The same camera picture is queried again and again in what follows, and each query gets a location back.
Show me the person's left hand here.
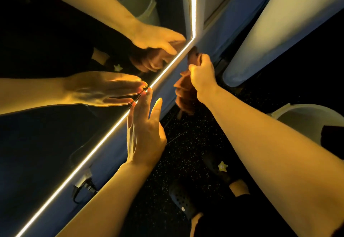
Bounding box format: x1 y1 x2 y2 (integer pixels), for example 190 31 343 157
125 87 168 169

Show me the person's right forearm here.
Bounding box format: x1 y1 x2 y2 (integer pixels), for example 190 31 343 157
200 85 344 237

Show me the white plastic basin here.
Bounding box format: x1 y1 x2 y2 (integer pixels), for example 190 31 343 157
268 103 344 161

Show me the large wall mirror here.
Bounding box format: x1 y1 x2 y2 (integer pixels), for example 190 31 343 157
0 0 253 237

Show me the person's left forearm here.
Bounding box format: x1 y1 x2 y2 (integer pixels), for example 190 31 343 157
55 161 157 237

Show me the small wall plug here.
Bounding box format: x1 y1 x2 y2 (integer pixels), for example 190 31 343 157
74 169 95 190

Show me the person's right hand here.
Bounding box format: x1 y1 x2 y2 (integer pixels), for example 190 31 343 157
187 53 219 105

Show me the person's black left shoe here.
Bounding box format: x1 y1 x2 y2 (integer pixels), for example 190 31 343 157
168 178 204 222

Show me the white round pillar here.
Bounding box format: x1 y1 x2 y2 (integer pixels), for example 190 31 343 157
222 0 344 88

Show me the dark brown cleaning cloth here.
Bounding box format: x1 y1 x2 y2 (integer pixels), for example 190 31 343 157
173 46 203 118

